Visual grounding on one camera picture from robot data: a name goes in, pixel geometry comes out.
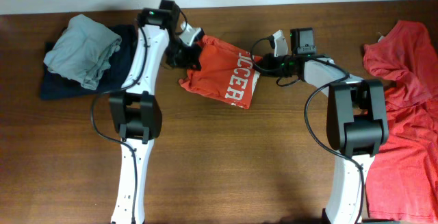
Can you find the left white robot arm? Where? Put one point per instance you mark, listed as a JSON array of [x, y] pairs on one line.
[[164, 36]]

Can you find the red t-shirt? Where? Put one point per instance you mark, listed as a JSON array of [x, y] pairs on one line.
[[402, 182]]

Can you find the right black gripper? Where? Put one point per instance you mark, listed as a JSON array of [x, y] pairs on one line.
[[268, 58]]

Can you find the folded navy garment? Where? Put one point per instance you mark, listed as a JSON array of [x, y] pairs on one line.
[[54, 86]]

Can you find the orange printed t-shirt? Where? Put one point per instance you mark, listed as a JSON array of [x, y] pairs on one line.
[[226, 74]]

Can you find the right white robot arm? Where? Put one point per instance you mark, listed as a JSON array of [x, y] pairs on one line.
[[356, 119]]

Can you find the folded grey t-shirt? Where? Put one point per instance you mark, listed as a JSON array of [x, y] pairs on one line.
[[82, 52]]

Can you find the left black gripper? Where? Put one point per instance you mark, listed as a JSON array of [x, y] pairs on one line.
[[192, 57]]

